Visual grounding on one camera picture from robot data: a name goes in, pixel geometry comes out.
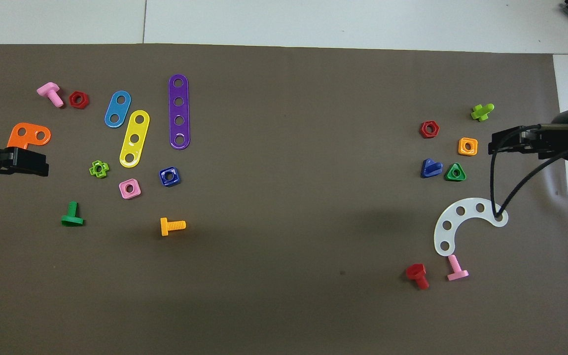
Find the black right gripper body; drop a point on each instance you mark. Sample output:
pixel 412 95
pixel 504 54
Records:
pixel 555 143

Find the blue toy bolt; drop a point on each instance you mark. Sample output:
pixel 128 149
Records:
pixel 429 169

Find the blue square toy nut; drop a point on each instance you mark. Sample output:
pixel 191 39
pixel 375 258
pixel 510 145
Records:
pixel 163 181

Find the orange three-hole angled plate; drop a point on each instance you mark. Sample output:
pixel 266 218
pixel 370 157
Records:
pixel 30 138

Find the lime green cross-head bolt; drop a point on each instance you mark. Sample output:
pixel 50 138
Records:
pixel 481 112

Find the orange square toy nut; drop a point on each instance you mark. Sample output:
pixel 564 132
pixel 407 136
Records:
pixel 461 150

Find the lime green cross nut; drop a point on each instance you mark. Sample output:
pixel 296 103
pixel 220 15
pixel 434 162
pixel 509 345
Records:
pixel 92 170

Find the green toy bolt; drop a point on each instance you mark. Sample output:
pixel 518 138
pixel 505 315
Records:
pixel 72 217

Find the green triangle toy nut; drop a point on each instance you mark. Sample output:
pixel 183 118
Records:
pixel 449 177

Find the pink toy bolt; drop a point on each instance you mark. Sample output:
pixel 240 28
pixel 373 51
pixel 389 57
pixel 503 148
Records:
pixel 456 273
pixel 49 90

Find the white curved five-hole plate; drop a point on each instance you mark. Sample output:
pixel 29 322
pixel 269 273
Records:
pixel 470 208

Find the red hexagon toy nut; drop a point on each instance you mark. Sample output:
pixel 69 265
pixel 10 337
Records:
pixel 72 100
pixel 422 130

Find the pink square toy nut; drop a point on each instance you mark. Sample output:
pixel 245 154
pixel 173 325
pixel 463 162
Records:
pixel 122 193

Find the blue two-hole plate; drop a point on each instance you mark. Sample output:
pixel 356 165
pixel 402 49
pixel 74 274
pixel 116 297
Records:
pixel 118 109

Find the yellow three-hole plate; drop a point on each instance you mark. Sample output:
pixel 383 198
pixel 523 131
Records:
pixel 137 129

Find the orange toy bolt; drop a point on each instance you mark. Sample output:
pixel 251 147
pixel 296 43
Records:
pixel 165 227

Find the red toy bolt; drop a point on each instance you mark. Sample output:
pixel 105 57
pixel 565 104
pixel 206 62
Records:
pixel 415 271

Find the purple four-hole plate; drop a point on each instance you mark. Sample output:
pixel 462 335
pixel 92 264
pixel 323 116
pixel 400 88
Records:
pixel 179 111

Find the brown table mat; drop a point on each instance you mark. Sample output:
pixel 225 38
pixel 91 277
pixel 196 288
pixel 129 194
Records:
pixel 313 98

